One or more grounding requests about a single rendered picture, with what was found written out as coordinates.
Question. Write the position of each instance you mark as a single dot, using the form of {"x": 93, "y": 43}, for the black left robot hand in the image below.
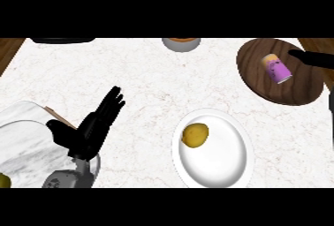
{"x": 93, "y": 129}

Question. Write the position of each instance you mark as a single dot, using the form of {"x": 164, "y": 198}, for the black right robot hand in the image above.
{"x": 314, "y": 58}

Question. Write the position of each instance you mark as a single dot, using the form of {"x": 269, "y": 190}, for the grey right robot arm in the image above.
{"x": 331, "y": 103}

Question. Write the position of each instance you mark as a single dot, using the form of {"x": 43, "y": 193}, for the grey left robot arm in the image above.
{"x": 71, "y": 178}

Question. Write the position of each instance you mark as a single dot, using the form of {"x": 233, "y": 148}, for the purple can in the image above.
{"x": 276, "y": 70}

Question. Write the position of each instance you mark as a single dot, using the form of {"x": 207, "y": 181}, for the brown wooden plate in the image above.
{"x": 260, "y": 76}

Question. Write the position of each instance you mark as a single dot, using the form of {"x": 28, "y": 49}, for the white bowl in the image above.
{"x": 217, "y": 159}

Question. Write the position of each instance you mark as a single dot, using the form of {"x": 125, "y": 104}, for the pale wooden board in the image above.
{"x": 60, "y": 117}

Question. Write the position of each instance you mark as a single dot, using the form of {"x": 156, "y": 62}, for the yellow potato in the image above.
{"x": 195, "y": 135}

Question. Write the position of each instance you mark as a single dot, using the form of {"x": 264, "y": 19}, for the yellow fruit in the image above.
{"x": 4, "y": 181}

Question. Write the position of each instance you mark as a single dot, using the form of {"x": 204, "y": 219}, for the black round appliance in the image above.
{"x": 62, "y": 40}

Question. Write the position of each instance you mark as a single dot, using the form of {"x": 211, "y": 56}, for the grey cup with orange top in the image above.
{"x": 180, "y": 45}

